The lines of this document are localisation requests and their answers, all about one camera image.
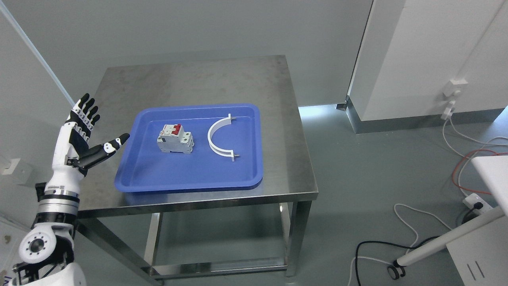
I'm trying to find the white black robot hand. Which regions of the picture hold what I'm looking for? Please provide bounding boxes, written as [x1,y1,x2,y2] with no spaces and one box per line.
[52,93,130,177]

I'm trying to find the white circuit breaker red switches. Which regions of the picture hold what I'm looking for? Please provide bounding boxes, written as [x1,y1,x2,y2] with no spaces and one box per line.
[157,124,194,154]

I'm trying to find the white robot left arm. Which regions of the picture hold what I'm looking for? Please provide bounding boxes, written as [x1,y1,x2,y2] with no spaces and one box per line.
[8,172,87,286]

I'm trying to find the blue plastic tray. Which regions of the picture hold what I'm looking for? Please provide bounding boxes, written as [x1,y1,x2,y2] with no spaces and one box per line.
[114,103,263,193]

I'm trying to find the stainless steel table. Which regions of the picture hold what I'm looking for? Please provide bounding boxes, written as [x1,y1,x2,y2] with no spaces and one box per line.
[75,55,319,286]

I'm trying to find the white curved pipe clamp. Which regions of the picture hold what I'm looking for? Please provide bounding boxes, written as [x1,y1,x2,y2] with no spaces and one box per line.
[206,113,239,162]

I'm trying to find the white power strip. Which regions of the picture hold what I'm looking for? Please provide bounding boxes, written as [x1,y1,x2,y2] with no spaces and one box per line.
[462,193,493,216]

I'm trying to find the white wheeled stand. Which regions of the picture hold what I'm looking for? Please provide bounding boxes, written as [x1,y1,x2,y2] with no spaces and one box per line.
[387,156,508,286]

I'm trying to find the white wall socket box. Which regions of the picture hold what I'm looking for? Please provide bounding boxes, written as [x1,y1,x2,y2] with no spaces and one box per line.
[0,158,33,185]

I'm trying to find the white cable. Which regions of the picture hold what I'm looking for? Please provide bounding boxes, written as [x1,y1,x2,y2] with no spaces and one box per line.
[441,118,508,199]

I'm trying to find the orange cable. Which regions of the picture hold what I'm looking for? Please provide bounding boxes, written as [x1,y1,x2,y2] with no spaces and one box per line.
[452,149,508,196]

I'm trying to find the white wall power outlet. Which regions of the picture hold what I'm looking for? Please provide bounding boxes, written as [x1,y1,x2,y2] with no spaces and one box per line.
[441,79,468,121]

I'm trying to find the black cable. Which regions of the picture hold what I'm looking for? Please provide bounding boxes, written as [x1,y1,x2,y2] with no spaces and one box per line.
[354,207,483,286]

